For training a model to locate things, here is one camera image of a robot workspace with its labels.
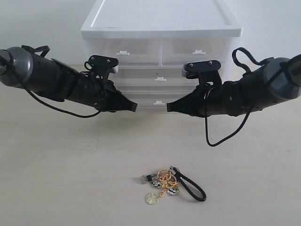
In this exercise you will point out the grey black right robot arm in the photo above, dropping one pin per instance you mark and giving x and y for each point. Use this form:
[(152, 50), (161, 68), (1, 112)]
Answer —
[(277, 80)]

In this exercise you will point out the gold keychain with black strap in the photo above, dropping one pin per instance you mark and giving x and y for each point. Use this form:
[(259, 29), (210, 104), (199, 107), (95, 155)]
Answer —
[(169, 180)]

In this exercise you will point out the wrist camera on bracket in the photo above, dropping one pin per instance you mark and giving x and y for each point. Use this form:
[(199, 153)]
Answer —
[(204, 71), (102, 66)]

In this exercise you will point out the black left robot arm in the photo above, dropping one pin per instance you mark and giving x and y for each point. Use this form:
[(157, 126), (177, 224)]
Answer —
[(28, 68)]

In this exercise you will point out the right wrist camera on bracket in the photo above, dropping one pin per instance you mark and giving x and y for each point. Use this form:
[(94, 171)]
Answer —
[(204, 71)]

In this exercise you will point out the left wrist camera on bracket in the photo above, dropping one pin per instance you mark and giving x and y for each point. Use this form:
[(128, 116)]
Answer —
[(102, 66)]

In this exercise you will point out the clear wide drawer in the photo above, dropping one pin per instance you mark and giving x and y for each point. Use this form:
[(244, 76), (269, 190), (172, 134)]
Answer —
[(153, 101), (154, 79)]

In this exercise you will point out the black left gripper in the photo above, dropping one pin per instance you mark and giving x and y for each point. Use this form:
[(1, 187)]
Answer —
[(91, 91)]

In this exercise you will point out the white plastic drawer cabinet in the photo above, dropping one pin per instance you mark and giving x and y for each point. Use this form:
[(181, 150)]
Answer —
[(164, 20)]

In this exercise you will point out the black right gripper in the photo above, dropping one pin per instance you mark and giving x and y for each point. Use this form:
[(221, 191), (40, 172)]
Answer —
[(226, 99)]

